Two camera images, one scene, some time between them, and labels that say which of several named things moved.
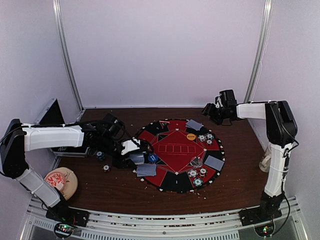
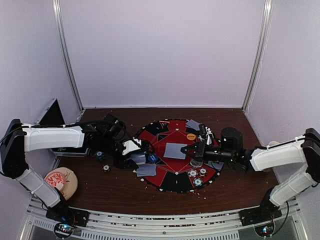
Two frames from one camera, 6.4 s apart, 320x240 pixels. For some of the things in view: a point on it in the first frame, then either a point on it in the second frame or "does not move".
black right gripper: x=209 y=110 -> x=195 y=156
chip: x=106 y=168 does not move
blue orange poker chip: x=192 y=173 does not move
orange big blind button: x=191 y=136 does not move
